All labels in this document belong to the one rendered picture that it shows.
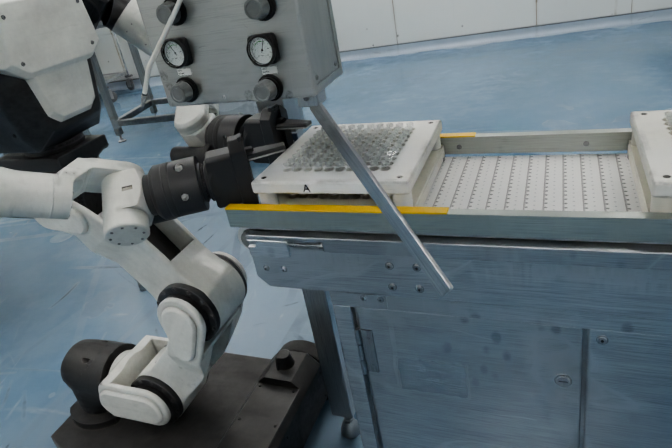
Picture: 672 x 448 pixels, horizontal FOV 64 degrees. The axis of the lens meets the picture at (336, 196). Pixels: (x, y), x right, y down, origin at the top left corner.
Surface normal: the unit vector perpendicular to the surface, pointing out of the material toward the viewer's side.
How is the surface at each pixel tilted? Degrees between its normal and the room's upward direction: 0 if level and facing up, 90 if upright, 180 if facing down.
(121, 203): 34
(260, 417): 0
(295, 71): 90
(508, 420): 90
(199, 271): 40
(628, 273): 90
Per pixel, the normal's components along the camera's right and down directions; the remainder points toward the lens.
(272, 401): -0.17, -0.89
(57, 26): 0.92, 0.01
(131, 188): -0.04, -0.51
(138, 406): -0.35, 0.46
